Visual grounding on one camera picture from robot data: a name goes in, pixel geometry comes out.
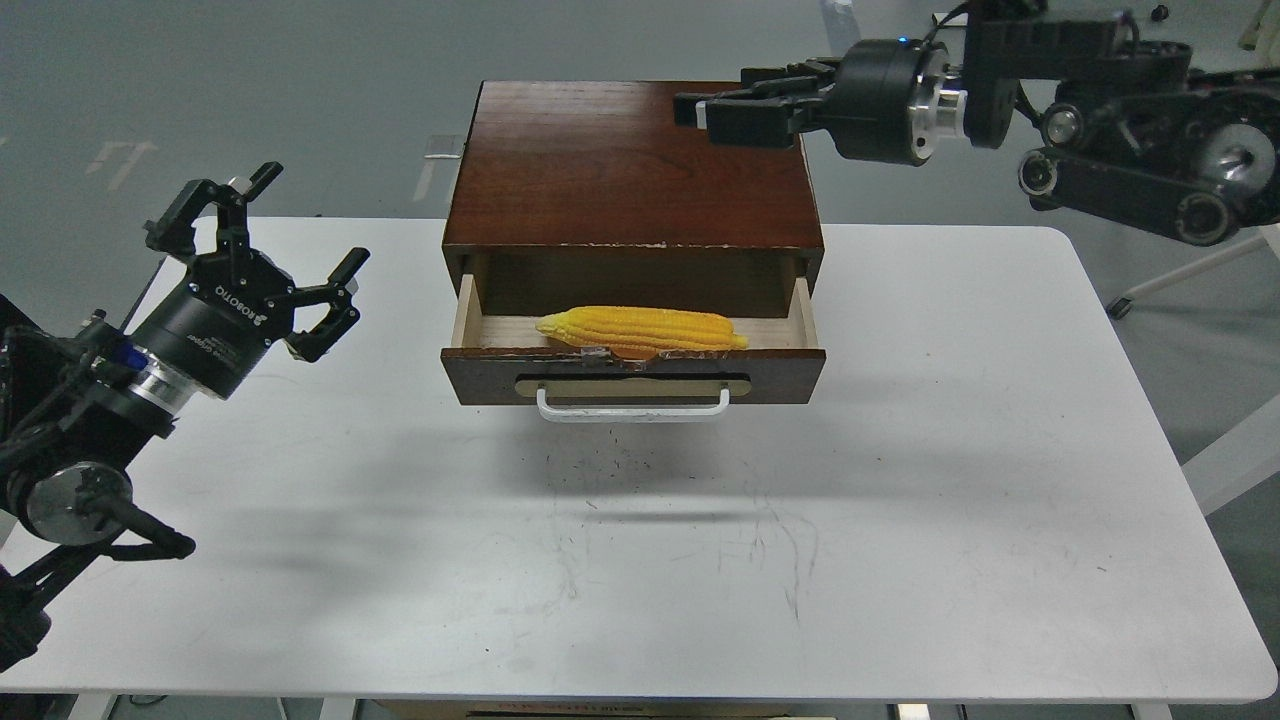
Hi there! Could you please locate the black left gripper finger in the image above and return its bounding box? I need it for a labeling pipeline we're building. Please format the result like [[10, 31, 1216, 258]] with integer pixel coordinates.
[[145, 161, 284, 272], [262, 247, 371, 363]]

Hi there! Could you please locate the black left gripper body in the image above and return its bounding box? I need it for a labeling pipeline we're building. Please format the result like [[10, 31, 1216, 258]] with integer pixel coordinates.
[[134, 250, 294, 398]]

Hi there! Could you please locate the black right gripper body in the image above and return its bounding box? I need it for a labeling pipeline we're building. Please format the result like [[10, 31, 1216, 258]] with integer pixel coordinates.
[[801, 38, 947, 167]]

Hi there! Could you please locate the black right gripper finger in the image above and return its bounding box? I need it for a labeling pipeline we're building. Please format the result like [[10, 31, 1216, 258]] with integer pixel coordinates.
[[675, 91, 822, 149], [741, 58, 842, 99]]

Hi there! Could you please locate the wooden drawer with white handle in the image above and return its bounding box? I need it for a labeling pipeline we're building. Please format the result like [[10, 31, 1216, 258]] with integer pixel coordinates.
[[442, 251, 826, 406]]

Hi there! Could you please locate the yellow corn cob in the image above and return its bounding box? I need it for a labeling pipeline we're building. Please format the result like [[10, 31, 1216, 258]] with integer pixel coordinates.
[[534, 305, 749, 360]]

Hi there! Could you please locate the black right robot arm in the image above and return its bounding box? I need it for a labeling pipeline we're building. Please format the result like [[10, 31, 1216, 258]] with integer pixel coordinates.
[[673, 1, 1279, 247]]

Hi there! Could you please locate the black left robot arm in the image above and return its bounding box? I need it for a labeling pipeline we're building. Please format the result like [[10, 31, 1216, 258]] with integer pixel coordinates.
[[1, 161, 370, 667]]

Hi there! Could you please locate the dark wooden cabinet box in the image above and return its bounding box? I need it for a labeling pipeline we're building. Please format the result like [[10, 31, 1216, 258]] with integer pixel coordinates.
[[442, 79, 824, 284]]

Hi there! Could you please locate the white chair leg with caster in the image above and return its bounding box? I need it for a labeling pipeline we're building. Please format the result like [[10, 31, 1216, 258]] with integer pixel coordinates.
[[1105, 224, 1279, 320]]

